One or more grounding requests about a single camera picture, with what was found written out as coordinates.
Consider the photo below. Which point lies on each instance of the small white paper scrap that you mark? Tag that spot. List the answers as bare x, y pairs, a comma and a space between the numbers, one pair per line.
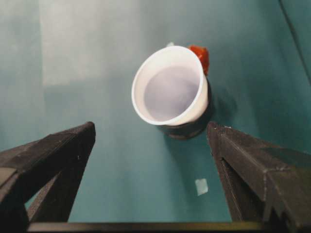
201, 187

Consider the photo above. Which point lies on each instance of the blue-green hanging cloth sheet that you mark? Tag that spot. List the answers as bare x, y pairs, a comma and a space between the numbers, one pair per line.
303, 24

